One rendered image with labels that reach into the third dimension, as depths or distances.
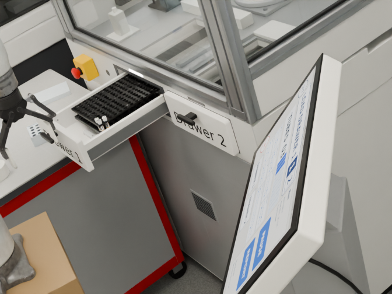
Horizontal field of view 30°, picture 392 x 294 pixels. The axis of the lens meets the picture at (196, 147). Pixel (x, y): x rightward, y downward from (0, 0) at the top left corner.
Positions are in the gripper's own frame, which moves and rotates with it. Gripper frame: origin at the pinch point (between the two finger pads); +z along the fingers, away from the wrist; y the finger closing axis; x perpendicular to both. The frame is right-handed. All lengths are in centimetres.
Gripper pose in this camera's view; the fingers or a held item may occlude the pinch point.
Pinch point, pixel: (33, 150)
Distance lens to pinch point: 211.5
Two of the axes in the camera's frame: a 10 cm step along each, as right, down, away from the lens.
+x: -5.8, -3.2, 7.5
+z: 2.7, 7.9, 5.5
